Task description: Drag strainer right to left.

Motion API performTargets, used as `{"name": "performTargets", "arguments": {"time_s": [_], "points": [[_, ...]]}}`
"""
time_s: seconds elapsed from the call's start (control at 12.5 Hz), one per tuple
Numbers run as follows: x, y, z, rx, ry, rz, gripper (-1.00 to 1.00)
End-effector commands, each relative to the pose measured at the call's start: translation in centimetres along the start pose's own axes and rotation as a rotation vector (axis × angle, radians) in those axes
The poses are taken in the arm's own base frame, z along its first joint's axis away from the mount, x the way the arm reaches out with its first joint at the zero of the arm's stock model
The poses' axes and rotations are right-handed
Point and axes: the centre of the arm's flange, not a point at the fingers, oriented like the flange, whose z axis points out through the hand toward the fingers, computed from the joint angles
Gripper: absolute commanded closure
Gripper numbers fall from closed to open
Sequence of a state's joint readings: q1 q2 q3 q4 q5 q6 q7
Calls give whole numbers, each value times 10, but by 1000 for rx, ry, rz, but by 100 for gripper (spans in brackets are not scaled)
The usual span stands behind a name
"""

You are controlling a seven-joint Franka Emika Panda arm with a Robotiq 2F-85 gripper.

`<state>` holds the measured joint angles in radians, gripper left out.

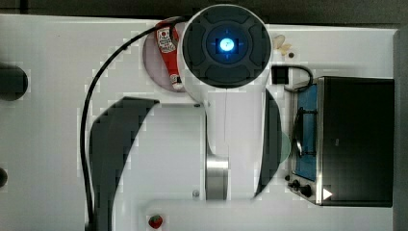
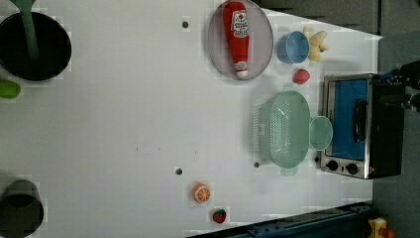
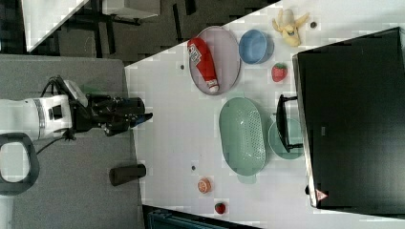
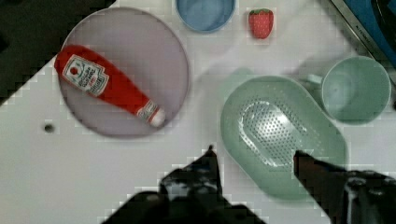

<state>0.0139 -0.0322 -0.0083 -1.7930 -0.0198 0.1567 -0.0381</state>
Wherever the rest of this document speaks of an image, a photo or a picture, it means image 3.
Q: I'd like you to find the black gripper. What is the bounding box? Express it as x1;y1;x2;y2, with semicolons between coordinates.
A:
71;94;153;136

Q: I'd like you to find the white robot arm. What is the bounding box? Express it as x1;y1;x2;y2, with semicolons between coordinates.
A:
1;94;153;141

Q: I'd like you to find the dark cylinder cup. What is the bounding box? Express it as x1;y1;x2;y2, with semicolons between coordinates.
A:
109;164;146;186

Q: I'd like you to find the red ketchup bottle plush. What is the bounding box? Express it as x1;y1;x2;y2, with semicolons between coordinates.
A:
187;37;220;93

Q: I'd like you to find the orange slice toy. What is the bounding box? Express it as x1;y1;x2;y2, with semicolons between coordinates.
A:
198;177;212;194

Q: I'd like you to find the grey oval plate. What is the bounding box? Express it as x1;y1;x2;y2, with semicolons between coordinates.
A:
188;27;241;95

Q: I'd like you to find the small red strawberry toy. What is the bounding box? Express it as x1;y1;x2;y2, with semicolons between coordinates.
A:
215;202;226;215

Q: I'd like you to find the blue bowl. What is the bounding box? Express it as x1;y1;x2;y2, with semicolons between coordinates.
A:
239;30;274;65

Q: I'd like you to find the white table in background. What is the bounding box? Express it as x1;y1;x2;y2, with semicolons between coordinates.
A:
21;0;90;52

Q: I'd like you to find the black toaster oven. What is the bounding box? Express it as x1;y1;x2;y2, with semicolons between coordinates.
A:
292;28;405;219

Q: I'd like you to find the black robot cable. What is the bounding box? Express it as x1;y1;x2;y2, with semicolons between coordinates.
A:
34;75;77;156

